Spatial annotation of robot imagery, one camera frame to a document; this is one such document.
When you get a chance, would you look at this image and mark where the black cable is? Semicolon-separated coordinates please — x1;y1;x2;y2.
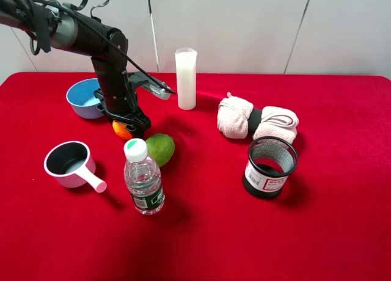
29;0;177;95

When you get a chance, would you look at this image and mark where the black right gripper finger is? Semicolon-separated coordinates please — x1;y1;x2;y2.
105;109;135;131

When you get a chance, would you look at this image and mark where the black mesh pen holder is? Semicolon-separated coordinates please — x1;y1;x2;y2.
243;136;299;199

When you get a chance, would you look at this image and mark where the rolled pink towel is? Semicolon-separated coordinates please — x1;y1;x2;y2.
217;93;299;144

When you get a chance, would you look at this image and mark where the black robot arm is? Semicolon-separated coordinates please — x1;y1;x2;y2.
1;0;160;138

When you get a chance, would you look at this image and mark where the clear water bottle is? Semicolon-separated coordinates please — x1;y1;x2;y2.
123;138;165;215

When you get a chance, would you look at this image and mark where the red table cloth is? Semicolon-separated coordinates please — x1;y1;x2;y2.
1;73;390;280

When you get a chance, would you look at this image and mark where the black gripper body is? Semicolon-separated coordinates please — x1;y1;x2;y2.
91;57;140;116

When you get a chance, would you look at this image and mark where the green lime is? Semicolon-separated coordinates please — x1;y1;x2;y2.
145;133;175;167

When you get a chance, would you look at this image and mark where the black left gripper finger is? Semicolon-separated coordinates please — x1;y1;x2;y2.
127;109;151;138

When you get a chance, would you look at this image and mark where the blue bowl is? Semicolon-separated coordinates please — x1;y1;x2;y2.
66;78;103;120

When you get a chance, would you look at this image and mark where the tall white cylinder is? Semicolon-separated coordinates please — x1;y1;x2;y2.
175;48;197;110

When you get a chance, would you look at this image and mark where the pink saucepan with handle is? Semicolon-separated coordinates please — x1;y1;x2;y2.
43;140;107;193

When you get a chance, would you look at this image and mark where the orange mandarin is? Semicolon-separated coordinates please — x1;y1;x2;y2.
112;120;133;141

